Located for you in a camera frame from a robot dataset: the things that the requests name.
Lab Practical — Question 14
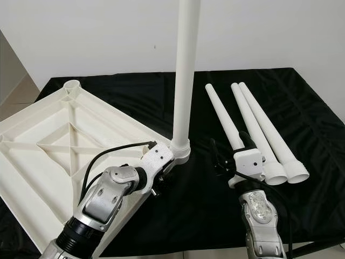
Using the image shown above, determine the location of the white plastic table top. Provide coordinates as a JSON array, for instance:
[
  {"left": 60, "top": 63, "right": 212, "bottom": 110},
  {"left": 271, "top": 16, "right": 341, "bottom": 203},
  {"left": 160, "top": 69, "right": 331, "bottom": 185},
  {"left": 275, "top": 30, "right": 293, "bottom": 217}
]
[{"left": 0, "top": 79, "right": 192, "bottom": 259}]

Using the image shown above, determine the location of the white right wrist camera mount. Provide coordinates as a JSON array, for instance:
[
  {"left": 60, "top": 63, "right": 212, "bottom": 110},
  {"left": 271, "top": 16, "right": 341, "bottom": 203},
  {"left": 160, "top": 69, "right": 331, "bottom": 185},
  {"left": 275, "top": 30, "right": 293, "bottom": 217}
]
[{"left": 227, "top": 147, "right": 265, "bottom": 188}]

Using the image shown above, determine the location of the white plastic table leg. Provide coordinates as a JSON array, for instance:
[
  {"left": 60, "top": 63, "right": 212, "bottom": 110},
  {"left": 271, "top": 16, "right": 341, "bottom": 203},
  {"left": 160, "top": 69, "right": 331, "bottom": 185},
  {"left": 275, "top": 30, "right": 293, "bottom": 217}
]
[
  {"left": 231, "top": 83, "right": 288, "bottom": 186},
  {"left": 238, "top": 82, "right": 310, "bottom": 184},
  {"left": 170, "top": 0, "right": 201, "bottom": 157},
  {"left": 205, "top": 84, "right": 246, "bottom": 152}
]

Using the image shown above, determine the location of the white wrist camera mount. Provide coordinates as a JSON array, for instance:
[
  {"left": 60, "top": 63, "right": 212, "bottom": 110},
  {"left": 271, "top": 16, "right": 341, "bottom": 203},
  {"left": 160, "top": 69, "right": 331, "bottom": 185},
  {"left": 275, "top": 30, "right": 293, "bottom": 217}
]
[
  {"left": 140, "top": 141, "right": 176, "bottom": 181},
  {"left": 227, "top": 147, "right": 265, "bottom": 188}
]

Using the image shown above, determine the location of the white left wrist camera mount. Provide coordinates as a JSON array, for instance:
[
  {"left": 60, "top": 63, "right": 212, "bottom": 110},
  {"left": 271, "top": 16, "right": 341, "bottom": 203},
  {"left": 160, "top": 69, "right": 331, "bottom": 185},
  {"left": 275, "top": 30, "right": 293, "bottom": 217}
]
[{"left": 140, "top": 141, "right": 176, "bottom": 181}]

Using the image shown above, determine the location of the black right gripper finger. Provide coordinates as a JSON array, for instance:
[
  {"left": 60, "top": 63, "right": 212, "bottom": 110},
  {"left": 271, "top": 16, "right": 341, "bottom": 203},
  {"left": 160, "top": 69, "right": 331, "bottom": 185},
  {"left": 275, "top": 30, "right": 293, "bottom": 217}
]
[
  {"left": 240, "top": 131, "right": 258, "bottom": 153},
  {"left": 209, "top": 139, "right": 224, "bottom": 168}
]

